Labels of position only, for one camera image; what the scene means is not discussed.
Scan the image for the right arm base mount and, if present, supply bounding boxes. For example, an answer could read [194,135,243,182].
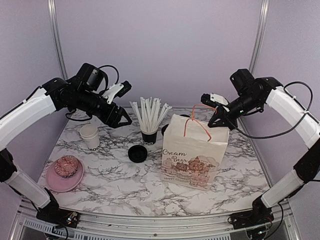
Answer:
[227,196,275,230]

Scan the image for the front aluminium rail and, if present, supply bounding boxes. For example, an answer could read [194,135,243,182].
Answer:
[8,199,301,240]

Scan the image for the white paper coffee cup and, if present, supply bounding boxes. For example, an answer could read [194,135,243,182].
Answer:
[180,114,190,118]

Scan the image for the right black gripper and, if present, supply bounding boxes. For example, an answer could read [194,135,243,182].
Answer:
[208,91,262,130]

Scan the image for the kraft paper bag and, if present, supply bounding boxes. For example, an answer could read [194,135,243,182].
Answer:
[161,114,230,191]

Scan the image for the aluminium frame post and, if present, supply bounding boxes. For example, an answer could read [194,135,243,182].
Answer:
[249,0,270,74]
[47,0,68,80]

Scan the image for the left aluminium frame post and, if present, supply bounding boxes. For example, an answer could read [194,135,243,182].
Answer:
[47,0,68,80]

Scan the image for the red patterned bowl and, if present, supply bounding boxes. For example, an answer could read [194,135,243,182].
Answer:
[54,155,78,178]

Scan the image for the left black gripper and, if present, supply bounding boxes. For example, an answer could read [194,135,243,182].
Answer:
[74,88,133,128]

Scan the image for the stack of white paper cups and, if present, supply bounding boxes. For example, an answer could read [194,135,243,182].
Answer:
[79,123,100,152]

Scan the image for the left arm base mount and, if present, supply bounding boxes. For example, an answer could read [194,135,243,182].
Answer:
[36,187,80,228]

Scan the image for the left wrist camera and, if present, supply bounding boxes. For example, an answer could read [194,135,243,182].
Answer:
[102,80,132,105]

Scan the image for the right aluminium frame post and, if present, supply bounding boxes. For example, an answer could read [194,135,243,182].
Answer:
[249,0,270,74]

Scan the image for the bundle of white wrapped straws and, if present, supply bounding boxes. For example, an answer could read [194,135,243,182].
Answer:
[129,96,172,134]

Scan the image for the stack of black lids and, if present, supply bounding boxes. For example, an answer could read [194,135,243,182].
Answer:
[128,145,148,163]

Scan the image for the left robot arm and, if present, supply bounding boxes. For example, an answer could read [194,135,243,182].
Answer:
[0,63,132,223]

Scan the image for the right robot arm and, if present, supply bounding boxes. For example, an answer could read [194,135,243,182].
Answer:
[201,68,320,224]

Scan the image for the pink plate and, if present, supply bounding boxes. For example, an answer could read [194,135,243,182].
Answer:
[45,160,84,193]

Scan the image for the black cup holding straws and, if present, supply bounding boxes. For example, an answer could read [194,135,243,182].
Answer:
[141,131,157,146]

